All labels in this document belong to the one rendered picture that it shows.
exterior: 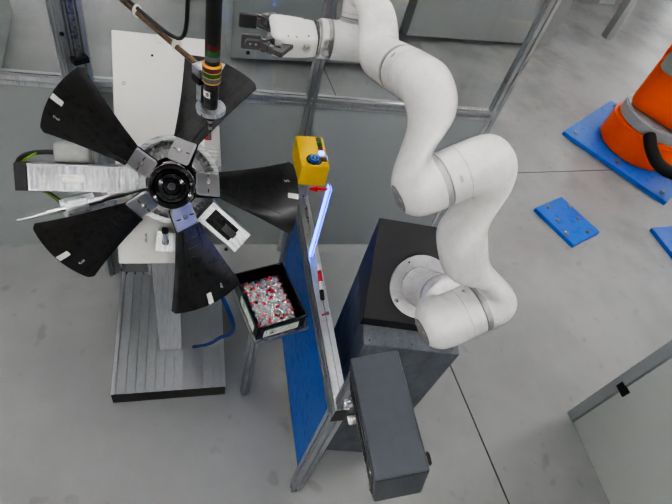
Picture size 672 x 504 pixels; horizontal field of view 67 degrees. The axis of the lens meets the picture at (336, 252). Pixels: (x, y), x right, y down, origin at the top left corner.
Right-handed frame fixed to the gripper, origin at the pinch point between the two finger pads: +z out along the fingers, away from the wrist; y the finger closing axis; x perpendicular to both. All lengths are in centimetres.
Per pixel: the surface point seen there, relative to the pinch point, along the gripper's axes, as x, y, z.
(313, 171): -59, 21, -29
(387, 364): -39, -61, -30
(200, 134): -33.3, 5.5, 9.0
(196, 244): -58, -12, 10
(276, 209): -49, -7, -12
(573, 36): -166, 366, -389
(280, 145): -90, 70, -26
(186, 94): -30.1, 18.0, 12.5
